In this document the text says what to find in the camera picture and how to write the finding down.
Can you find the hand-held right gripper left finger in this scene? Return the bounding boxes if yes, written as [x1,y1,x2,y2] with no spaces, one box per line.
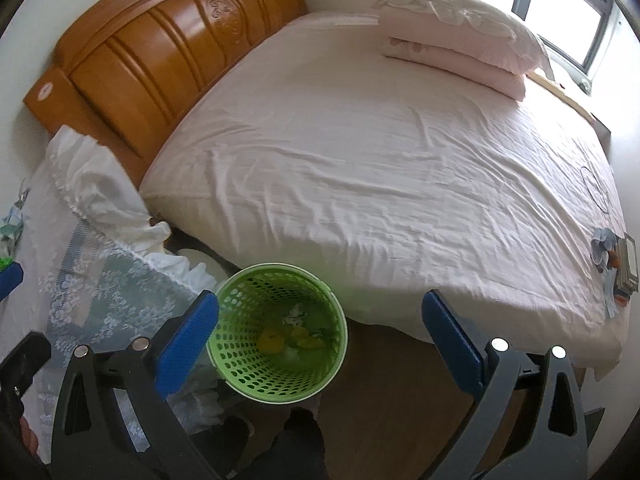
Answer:
[50,290,221,480]

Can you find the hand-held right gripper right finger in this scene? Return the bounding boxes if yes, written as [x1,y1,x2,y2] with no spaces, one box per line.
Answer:
[421,289,591,480]

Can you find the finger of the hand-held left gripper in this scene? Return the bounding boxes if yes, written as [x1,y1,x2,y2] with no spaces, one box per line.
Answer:
[0,331,52,411]
[0,262,25,303]

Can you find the green perforated plastic basket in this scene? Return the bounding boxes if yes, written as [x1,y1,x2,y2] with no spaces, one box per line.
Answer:
[206,262,349,404]

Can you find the person's left hand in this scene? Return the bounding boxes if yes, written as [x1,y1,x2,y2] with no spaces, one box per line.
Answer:
[19,414,40,458]

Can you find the crumpled green white wrapper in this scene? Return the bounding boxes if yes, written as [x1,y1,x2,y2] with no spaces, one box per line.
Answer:
[0,209,26,258]

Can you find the yellow crumpled wrapper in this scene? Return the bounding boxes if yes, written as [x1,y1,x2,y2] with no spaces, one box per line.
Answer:
[295,329,323,352]
[257,327,288,358]

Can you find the white crumpled tissue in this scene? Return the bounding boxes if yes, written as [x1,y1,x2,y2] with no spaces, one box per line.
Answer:
[282,302,316,328]

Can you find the person's dark trouser leg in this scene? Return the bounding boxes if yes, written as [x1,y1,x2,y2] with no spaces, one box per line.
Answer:
[220,406,332,480]

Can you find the crumpled blue white wrapper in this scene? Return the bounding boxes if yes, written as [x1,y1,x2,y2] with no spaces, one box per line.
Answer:
[590,228,621,273]

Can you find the flat grey box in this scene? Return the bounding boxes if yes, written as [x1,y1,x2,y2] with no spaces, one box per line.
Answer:
[614,234,640,295]

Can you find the carved wooden headboard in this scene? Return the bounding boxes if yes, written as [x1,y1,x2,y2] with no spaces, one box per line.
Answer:
[22,0,308,186]

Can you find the wooden window ledge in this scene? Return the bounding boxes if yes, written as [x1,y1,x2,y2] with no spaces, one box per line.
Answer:
[525,72,600,127]

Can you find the folded pink quilt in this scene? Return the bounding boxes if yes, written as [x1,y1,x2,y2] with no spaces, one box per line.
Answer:
[377,7,528,102]

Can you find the pink pillows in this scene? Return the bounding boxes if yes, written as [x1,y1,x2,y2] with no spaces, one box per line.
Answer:
[371,0,551,75]

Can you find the window with dark frame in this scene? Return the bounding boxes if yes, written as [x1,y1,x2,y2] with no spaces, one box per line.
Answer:
[511,0,622,95]

